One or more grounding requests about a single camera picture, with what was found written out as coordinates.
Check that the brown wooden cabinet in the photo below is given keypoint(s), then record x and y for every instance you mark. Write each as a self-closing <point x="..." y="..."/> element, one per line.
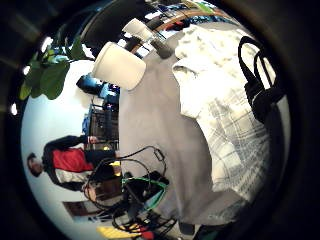
<point x="108" y="190"/>

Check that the small red item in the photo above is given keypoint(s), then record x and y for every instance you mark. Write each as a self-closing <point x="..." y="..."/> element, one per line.
<point x="147" y="234"/>

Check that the grey plaid cloth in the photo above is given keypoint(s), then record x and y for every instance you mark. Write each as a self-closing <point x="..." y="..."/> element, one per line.
<point x="240" y="146"/>

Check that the yellow flat item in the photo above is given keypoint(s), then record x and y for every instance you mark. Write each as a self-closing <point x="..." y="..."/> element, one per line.
<point x="115" y="232"/>

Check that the white patterned cloth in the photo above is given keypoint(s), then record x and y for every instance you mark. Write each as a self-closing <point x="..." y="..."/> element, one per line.
<point x="206" y="66"/>

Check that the black shelf rack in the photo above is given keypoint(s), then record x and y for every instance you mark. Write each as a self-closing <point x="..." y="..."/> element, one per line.
<point x="104" y="126"/>

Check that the curved wooden shelf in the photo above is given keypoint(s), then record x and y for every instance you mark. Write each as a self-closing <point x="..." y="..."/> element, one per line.
<point x="193" y="16"/>

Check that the dark grey lamp base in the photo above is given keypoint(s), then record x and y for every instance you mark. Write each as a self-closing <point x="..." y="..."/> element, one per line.
<point x="162" y="48"/>

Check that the blue bag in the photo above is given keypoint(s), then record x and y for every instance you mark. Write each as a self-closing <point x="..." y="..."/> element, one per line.
<point x="95" y="85"/>

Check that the large white lamp shade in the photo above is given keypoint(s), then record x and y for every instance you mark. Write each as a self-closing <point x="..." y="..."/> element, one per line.
<point x="118" y="66"/>

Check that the small white lamp shade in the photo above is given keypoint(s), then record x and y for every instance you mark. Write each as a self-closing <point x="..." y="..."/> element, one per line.
<point x="138" y="29"/>

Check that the green leafy plant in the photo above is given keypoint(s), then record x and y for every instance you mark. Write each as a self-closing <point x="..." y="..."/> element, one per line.
<point x="50" y="76"/>

